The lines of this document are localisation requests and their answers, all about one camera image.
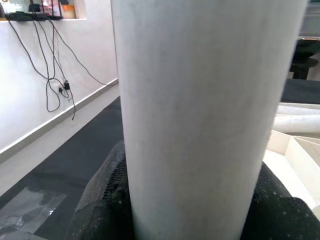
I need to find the clear tape patch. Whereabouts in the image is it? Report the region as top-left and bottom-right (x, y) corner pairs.
(0, 186), (69, 237)

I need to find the looped black wall cable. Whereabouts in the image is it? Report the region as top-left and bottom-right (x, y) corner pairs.
(7, 19), (76, 121)

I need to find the white plastic children table top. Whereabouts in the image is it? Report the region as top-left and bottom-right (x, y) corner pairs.
(262, 129), (320, 213)

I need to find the small orange box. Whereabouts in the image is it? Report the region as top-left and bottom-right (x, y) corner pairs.
(61, 4), (77, 20)

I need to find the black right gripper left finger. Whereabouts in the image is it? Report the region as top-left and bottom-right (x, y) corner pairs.
(66, 139), (135, 240)

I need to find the black stool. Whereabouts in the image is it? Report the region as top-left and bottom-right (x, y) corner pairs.
(289, 56), (320, 81)

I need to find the black tablecloth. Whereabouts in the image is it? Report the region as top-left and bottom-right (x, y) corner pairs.
(0, 78), (320, 240)

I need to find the black power strip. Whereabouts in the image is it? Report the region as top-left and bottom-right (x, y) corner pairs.
(5, 10), (64, 22)

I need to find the thin black wall cable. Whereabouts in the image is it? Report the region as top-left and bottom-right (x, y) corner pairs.
(49, 19), (113, 87)

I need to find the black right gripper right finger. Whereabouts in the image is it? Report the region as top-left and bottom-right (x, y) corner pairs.
(239, 159), (320, 240)

